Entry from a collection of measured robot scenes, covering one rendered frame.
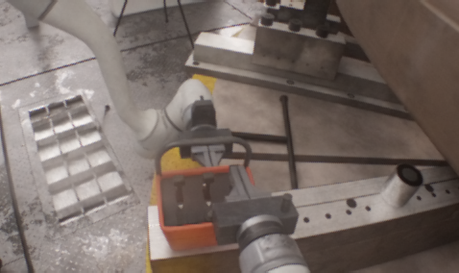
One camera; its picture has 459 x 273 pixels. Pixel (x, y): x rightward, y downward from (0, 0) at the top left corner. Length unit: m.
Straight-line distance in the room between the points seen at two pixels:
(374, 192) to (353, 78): 1.02
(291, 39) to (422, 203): 0.98
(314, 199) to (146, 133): 0.49
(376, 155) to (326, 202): 0.83
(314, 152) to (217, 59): 0.74
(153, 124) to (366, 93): 1.30
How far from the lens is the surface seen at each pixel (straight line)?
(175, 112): 0.90
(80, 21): 0.73
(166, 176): 0.66
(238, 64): 1.78
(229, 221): 0.48
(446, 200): 1.05
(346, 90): 1.85
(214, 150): 0.75
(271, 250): 0.43
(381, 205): 0.90
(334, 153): 1.52
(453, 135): 0.85
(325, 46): 1.61
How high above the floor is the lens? 1.33
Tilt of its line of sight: 45 degrees down
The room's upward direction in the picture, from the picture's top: 9 degrees clockwise
